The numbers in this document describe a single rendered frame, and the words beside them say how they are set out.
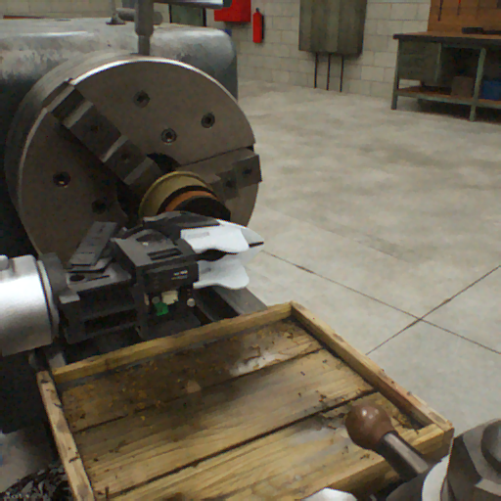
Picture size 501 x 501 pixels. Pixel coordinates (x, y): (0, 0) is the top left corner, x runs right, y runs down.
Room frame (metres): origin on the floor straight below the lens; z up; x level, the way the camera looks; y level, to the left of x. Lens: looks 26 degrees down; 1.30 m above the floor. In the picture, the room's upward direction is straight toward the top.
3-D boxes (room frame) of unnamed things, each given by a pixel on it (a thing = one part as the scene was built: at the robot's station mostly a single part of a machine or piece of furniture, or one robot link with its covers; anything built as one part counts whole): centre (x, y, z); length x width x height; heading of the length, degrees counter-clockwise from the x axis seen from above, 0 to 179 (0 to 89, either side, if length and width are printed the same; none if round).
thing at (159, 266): (0.43, 0.11, 1.08); 0.12 x 0.09 x 0.08; 119
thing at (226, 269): (0.48, 0.02, 1.06); 0.09 x 0.06 x 0.03; 119
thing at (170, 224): (0.48, 0.07, 1.10); 0.09 x 0.02 x 0.05; 119
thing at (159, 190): (0.58, 0.08, 1.08); 0.09 x 0.09 x 0.09; 29
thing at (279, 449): (0.48, 0.02, 0.89); 0.36 x 0.30 x 0.04; 119
